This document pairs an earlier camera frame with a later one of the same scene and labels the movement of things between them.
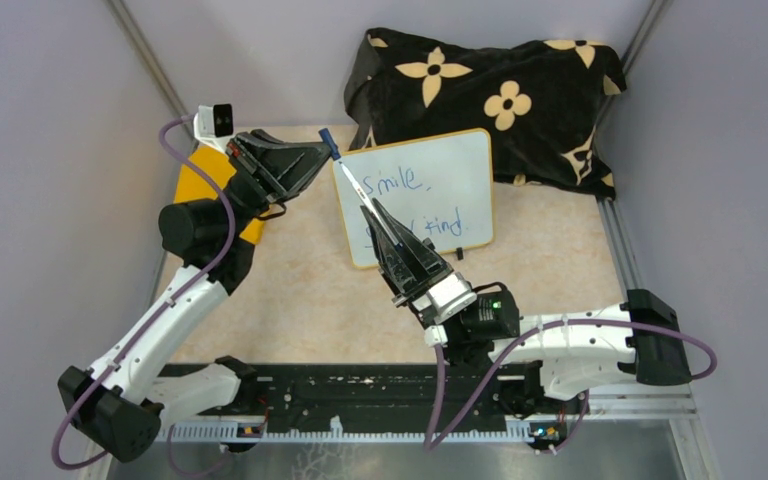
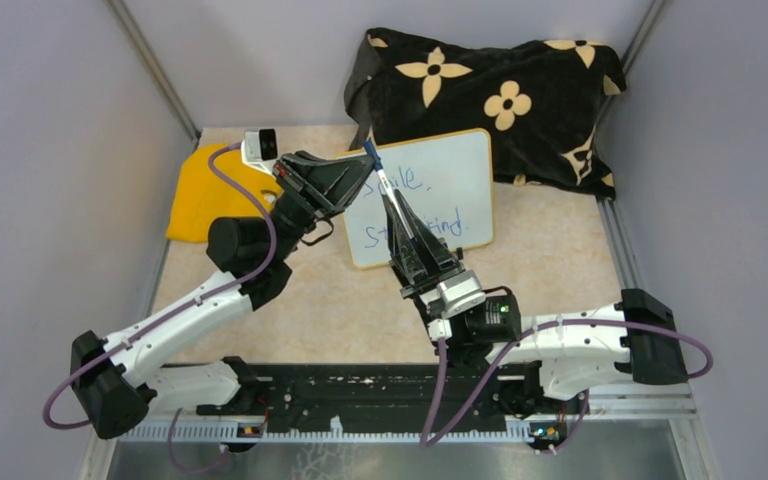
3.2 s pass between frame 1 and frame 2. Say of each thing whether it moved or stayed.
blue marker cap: moved
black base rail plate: stayed
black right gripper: moved
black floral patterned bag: stayed
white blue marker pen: moved
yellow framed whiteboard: stayed
